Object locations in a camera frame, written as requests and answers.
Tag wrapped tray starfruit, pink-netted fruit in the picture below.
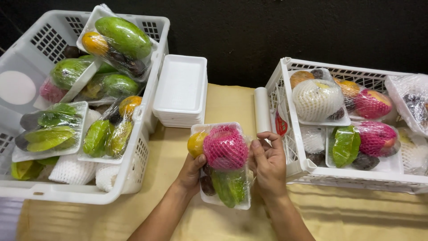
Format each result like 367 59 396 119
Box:
325 121 405 175

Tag wrapped tray white-netted fruit, orange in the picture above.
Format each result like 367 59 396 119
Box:
289 68 352 127

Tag wrapped tray orange, pink-netted fruit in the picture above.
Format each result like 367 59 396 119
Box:
334 77 399 123

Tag wrapped tray small white-netted fruit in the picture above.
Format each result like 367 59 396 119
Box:
299 125 329 167

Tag wrapped tray dark fruit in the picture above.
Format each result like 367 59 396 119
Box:
384 74 428 138

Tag wrapped tray orange, starfruit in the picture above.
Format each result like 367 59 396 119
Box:
77 95 145 165

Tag tray pink-netted fruit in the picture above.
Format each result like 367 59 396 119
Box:
187 122 253 211

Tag red label packet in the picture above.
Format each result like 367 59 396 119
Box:
274 108 289 138

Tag yellow tablecloth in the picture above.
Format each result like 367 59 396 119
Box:
16 83 428 241

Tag stack of white foam trays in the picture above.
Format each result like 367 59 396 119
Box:
152 54 208 129

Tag person's right hand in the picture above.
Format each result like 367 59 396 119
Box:
249 131 289 203

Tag wrapped tray starfruit slices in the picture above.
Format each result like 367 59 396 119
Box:
11 101 89 163

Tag white foam-netted fruit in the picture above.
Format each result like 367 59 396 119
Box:
48 154 98 185
95 163 121 193

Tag loose green starfruit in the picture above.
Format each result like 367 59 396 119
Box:
10 160 45 181

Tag person's left hand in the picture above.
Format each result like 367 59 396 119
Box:
175 153 207 198

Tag large white plastic crate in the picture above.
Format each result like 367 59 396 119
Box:
0 9 171 205

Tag wrapped tray big mango, orange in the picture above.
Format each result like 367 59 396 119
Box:
76 4 158 83

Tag cling film roll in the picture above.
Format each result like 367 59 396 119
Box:
253 87 272 135

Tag white lattice plastic crate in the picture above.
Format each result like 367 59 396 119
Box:
265 57 428 195

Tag wrapped tray pale netted fruit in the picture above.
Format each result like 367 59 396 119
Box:
397 127 428 177

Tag wrapped tray green mango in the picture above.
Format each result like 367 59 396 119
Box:
73 72 145 106

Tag wrapped tray mango, pink fruit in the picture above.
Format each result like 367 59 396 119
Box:
39 55 103 104

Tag dark passion fruit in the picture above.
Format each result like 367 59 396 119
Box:
62 45 82 59

